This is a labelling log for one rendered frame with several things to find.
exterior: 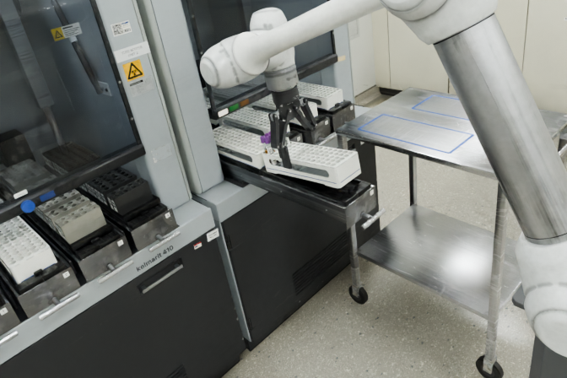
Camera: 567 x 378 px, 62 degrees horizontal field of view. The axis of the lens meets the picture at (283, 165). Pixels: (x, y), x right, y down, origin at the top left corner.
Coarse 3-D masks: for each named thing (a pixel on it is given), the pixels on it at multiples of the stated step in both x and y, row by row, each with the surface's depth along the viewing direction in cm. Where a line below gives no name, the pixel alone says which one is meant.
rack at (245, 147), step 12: (216, 132) 166; (228, 132) 166; (240, 132) 164; (216, 144) 170; (228, 144) 156; (240, 144) 154; (252, 144) 153; (228, 156) 159; (240, 156) 160; (252, 156) 148
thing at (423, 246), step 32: (416, 96) 179; (448, 96) 175; (352, 128) 163; (384, 128) 159; (416, 128) 156; (448, 128) 152; (416, 160) 203; (448, 160) 135; (480, 160) 132; (416, 192) 210; (416, 224) 198; (448, 224) 195; (352, 256) 190; (384, 256) 184; (416, 256) 181; (448, 256) 179; (480, 256) 176; (512, 256) 174; (352, 288) 199; (448, 288) 165; (480, 288) 163; (512, 288) 161
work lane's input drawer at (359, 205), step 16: (224, 160) 160; (240, 176) 155; (256, 176) 148; (272, 176) 144; (288, 176) 144; (272, 192) 146; (288, 192) 140; (304, 192) 134; (320, 192) 131; (336, 192) 132; (352, 192) 128; (368, 192) 130; (320, 208) 132; (336, 208) 127; (352, 208) 127; (368, 208) 132; (384, 208) 131; (352, 224) 129; (368, 224) 126
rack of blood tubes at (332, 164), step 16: (288, 144) 145; (304, 144) 143; (304, 160) 132; (320, 160) 129; (336, 160) 127; (352, 160) 127; (304, 176) 134; (320, 176) 129; (336, 176) 124; (352, 176) 128
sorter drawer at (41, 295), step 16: (0, 272) 123; (48, 272) 117; (64, 272) 119; (16, 288) 114; (32, 288) 115; (48, 288) 117; (64, 288) 120; (32, 304) 115; (48, 304) 118; (64, 304) 116
